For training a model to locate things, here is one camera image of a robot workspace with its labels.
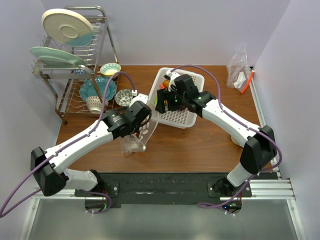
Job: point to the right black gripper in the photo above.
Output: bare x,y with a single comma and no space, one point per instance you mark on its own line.
164,95

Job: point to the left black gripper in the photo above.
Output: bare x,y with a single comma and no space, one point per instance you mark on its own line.
138,127

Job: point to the white perforated plastic basket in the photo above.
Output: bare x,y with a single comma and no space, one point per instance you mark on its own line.
180,118

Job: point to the clear polka dot zip bag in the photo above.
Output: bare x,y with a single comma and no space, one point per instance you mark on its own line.
137,142

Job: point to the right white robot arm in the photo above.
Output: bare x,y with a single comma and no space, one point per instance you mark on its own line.
256,142

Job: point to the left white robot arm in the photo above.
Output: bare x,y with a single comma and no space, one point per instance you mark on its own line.
50,167

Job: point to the clear bag with orange zipper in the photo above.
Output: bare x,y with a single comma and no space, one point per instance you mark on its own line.
240,74

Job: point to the grey leaf patterned bowl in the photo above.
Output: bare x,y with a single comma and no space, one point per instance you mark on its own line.
124,97

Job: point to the brown orange fruit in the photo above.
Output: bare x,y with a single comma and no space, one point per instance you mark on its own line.
166,83

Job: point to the brown patterned small bowl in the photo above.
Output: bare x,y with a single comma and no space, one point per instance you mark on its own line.
94,104

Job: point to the teal yellow patterned bowl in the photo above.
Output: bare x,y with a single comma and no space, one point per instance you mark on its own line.
108,69

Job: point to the teal scalloped plate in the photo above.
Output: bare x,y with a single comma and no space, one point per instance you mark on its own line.
87,89

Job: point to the cream ceramic mug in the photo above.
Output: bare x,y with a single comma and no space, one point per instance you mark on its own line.
235,141

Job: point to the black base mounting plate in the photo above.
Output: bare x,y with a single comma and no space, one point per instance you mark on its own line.
165,188

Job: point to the blue patterned small dish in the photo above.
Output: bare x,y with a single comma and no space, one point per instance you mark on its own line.
80,71

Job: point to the metal dish rack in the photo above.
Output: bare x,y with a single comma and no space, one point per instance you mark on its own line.
60,79

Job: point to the mint green plate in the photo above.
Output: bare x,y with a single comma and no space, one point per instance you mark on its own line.
55,57

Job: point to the cream and teal large plate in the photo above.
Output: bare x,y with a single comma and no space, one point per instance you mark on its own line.
68,27

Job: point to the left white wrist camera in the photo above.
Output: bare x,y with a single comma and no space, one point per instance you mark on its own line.
138,97

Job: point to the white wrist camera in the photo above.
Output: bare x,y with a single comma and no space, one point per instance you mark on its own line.
171,76
138,97

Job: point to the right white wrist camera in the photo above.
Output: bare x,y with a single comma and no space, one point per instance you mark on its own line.
171,76

